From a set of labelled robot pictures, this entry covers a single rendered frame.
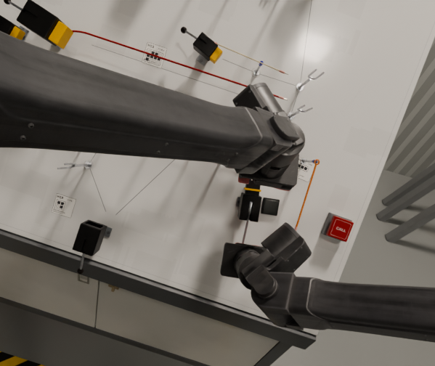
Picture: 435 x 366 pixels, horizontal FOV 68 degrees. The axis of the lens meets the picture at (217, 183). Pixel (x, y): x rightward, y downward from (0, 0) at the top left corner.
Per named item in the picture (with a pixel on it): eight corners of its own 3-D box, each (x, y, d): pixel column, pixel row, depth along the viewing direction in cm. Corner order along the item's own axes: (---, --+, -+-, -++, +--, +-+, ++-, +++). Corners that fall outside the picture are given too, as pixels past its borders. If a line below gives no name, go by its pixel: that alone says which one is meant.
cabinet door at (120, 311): (242, 378, 114) (290, 333, 88) (94, 330, 112) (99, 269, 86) (243, 371, 116) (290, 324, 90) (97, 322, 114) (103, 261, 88)
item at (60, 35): (65, 26, 69) (58, 20, 65) (74, 32, 69) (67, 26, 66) (54, 43, 69) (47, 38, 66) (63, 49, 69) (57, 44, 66)
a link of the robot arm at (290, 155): (281, 159, 45) (314, 143, 46) (257, 119, 47) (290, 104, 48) (269, 175, 52) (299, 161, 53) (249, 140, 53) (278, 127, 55)
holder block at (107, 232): (81, 261, 79) (62, 275, 70) (96, 214, 79) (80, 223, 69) (99, 267, 80) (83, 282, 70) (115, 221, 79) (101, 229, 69)
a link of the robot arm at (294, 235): (261, 300, 46) (284, 327, 50) (322, 247, 47) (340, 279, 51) (226, 253, 56) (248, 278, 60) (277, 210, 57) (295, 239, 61)
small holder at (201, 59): (189, 28, 76) (186, 14, 69) (219, 53, 76) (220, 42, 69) (176, 43, 76) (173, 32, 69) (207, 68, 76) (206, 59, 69)
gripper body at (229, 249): (224, 241, 66) (226, 245, 59) (273, 249, 66) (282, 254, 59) (219, 273, 66) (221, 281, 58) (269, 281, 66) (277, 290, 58)
